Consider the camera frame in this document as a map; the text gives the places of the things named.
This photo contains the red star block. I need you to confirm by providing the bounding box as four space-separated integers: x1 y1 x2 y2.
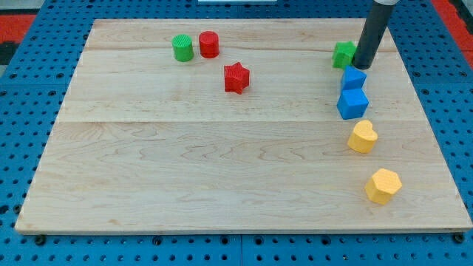
224 62 250 95

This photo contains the green star block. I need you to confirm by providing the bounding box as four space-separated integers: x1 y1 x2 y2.
332 41 356 69

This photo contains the light wooden board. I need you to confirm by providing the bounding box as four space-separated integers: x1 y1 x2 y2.
16 18 472 235

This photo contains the red cylinder block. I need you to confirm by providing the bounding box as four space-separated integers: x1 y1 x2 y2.
199 31 220 58

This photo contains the green cylinder block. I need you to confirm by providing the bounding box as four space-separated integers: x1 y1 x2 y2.
171 34 194 62

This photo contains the blue cube block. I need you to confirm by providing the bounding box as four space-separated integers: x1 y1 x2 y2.
337 89 369 120

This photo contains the yellow heart block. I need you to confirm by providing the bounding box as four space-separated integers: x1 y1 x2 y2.
347 120 378 154

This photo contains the blue triangular block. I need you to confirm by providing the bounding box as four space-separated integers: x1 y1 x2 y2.
341 66 367 91

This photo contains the yellow hexagon block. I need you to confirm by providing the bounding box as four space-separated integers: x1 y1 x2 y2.
364 168 402 205

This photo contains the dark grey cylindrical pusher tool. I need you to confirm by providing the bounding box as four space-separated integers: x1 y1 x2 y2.
352 0 399 69

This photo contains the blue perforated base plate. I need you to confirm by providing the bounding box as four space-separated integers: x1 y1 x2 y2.
1 0 472 265

